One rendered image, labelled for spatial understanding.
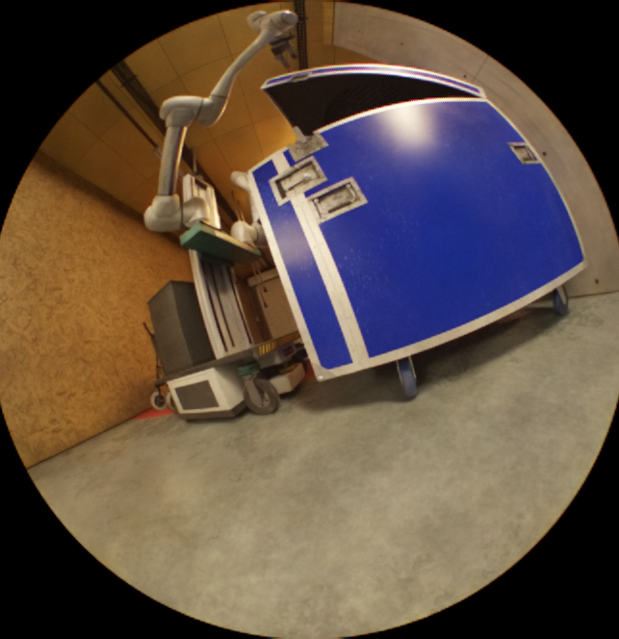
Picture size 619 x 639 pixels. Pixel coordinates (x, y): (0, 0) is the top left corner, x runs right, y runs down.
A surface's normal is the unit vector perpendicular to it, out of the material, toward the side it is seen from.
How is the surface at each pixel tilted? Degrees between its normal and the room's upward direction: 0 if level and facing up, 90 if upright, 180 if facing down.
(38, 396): 90
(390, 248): 90
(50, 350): 90
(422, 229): 90
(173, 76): 180
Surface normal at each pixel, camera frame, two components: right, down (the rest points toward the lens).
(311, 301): -0.36, 0.11
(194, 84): 0.34, 0.94
